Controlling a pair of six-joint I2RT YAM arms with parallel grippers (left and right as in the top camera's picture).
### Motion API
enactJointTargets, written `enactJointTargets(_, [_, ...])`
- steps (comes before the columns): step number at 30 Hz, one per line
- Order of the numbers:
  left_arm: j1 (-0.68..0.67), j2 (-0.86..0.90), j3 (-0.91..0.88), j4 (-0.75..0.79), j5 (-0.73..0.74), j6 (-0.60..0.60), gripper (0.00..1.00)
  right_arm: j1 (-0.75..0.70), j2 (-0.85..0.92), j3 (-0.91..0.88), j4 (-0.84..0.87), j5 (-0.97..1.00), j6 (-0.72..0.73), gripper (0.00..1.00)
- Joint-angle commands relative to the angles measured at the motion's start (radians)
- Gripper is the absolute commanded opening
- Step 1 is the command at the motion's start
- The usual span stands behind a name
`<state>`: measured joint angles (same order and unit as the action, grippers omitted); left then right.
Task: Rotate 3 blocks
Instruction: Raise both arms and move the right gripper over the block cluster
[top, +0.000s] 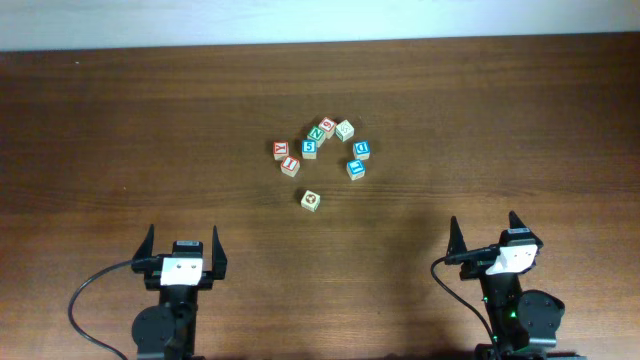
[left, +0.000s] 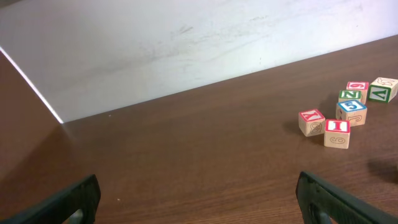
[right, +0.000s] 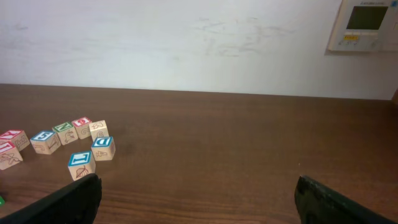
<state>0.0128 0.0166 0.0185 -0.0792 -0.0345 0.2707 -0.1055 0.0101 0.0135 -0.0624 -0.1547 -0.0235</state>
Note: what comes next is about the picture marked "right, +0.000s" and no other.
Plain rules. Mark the red 6 wooden block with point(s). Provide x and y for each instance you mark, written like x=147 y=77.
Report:
x=82 y=126

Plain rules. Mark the blue 5 wooden block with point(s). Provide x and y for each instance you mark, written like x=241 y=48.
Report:
x=45 y=142

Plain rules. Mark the plain top wooden block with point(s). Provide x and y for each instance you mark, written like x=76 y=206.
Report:
x=98 y=129

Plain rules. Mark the red I wooden block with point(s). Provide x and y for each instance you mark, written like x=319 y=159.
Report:
x=10 y=155

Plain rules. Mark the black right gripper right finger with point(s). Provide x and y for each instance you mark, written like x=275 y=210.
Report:
x=316 y=203

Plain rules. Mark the white wall control panel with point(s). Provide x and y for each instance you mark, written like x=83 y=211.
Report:
x=365 y=26

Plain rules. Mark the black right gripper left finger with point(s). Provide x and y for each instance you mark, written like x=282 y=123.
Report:
x=76 y=203

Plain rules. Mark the green N wooden block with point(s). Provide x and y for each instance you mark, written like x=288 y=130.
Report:
x=66 y=132

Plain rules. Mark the red Y wooden block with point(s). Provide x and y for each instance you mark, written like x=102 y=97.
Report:
x=17 y=136

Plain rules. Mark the blue T wooden block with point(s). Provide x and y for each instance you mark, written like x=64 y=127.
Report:
x=81 y=164

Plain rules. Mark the blue D wooden block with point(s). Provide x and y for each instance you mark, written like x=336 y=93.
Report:
x=103 y=148

